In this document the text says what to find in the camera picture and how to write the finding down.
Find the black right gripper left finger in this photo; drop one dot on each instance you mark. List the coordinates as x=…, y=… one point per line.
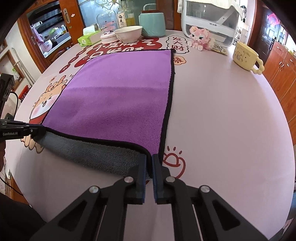
x=99, y=213

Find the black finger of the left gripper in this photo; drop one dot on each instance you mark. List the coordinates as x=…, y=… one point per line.
x=12, y=130

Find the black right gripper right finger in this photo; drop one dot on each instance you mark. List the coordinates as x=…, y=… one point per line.
x=199, y=213

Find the purple and grey microfibre towel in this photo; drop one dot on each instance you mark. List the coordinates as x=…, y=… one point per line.
x=115, y=109

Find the pink printed tablecloth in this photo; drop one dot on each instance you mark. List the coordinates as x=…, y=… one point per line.
x=227, y=130

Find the green tissue pack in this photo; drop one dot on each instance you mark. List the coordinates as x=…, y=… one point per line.
x=90, y=39

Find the white ceramic bowl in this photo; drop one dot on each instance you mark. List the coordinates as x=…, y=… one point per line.
x=129, y=34

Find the glass bottle with label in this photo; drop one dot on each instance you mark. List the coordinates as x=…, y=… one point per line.
x=121, y=14

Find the yellow cartoon mug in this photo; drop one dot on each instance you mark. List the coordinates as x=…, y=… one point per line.
x=247, y=58

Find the yellow oil bottle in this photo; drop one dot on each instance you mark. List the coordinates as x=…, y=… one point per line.
x=130, y=19

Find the wooden side cabinet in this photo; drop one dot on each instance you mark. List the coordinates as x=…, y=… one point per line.
x=280, y=73

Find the foil pill blister pack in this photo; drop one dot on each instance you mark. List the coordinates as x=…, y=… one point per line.
x=219, y=49

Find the pink block toy figure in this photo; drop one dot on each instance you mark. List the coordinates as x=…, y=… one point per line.
x=200, y=39

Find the teal kettle with lid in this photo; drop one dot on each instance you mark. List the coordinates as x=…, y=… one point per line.
x=152, y=21

